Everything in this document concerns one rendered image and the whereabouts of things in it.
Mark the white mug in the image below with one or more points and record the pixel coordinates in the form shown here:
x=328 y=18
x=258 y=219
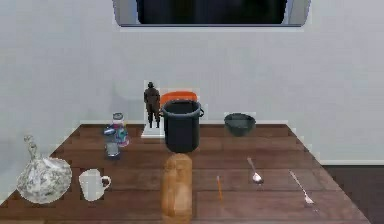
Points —
x=92 y=184

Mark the tall black pot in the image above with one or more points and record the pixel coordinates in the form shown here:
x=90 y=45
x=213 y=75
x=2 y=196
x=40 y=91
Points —
x=181 y=126

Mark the dark brown figure statue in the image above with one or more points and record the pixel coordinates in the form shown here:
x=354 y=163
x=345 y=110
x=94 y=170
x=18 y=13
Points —
x=152 y=103

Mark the dark green bowl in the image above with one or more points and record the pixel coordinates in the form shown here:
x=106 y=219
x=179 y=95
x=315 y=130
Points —
x=239 y=124

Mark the colourful labelled bottle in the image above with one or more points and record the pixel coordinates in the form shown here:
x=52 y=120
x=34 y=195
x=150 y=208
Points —
x=120 y=131

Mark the brown bread loaf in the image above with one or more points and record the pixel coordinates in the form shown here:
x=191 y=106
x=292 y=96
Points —
x=177 y=188

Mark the orange pencil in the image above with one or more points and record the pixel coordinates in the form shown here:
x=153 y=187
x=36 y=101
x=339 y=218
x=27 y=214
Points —
x=219 y=187

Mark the grey shaker with dark cap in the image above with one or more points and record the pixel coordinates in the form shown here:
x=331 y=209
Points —
x=111 y=143

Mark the silver spoon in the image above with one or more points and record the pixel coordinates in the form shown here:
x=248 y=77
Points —
x=255 y=173

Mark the brown wooden table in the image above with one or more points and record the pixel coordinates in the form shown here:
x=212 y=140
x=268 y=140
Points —
x=233 y=200

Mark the silver fork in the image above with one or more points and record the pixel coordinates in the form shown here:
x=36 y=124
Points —
x=302 y=188

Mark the dark window with grey frame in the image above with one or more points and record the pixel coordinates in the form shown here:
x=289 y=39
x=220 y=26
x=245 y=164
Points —
x=211 y=12

